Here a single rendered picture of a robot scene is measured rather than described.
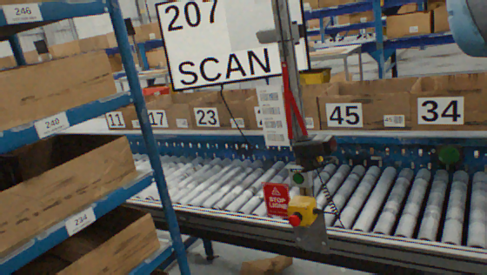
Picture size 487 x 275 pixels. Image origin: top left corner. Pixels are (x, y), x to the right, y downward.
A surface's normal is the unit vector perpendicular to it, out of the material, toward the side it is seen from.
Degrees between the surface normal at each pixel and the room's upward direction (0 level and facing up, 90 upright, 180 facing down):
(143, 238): 91
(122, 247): 91
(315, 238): 90
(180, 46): 86
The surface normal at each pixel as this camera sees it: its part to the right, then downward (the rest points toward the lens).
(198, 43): -0.22, 0.27
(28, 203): 0.83, 0.03
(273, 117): -0.52, 0.35
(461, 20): -0.72, 0.45
